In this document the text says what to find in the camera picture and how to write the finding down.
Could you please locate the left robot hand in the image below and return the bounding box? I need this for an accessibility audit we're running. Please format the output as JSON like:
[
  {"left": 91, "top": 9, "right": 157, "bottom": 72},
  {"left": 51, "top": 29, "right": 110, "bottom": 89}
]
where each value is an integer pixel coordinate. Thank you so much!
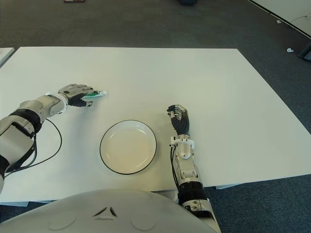
[{"left": 57, "top": 84, "right": 100, "bottom": 108}]

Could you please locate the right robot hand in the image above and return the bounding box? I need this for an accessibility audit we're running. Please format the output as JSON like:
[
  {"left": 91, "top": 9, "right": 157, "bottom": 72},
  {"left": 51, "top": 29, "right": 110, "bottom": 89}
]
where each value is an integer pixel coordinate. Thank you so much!
[{"left": 166, "top": 104, "right": 190, "bottom": 136}]

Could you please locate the green toothpaste tube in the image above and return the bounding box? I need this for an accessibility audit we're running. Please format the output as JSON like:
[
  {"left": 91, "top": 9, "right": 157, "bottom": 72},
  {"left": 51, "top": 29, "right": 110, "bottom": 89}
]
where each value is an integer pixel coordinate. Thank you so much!
[{"left": 82, "top": 89, "right": 109, "bottom": 99}]

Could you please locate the white plate black rim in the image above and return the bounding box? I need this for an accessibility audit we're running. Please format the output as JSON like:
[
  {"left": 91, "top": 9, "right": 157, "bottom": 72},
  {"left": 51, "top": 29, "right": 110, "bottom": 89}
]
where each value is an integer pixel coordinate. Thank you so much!
[{"left": 99, "top": 119, "right": 157, "bottom": 175}]

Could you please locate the grey robot torso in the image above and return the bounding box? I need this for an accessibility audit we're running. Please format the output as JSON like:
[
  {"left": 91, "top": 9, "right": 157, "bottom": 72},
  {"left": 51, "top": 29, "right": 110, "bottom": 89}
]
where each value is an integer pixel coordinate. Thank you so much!
[{"left": 0, "top": 189, "right": 214, "bottom": 233}]

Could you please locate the dark chair base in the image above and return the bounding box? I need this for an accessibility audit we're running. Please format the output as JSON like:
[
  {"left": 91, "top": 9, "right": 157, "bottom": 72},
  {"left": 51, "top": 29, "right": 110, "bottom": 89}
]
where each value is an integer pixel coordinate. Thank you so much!
[{"left": 298, "top": 41, "right": 311, "bottom": 63}]

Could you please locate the white desk with black edge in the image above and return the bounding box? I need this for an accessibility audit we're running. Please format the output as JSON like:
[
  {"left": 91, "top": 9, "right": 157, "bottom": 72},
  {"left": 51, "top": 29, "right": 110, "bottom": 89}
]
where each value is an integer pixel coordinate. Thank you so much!
[{"left": 250, "top": 0, "right": 311, "bottom": 39}]

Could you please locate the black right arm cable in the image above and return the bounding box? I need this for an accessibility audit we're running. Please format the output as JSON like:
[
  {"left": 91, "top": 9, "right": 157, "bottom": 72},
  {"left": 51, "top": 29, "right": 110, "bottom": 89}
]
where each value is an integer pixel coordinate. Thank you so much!
[{"left": 170, "top": 145, "right": 181, "bottom": 193}]

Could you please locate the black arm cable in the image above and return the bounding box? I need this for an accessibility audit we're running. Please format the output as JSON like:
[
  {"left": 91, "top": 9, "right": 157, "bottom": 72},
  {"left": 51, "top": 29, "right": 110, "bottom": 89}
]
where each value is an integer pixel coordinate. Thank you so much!
[
  {"left": 170, "top": 145, "right": 181, "bottom": 193},
  {"left": 4, "top": 117, "right": 63, "bottom": 173}
]

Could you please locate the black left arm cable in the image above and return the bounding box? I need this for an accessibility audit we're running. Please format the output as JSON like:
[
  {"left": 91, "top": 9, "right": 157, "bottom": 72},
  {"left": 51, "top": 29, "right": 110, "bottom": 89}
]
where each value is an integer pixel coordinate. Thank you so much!
[{"left": 4, "top": 117, "right": 63, "bottom": 173}]

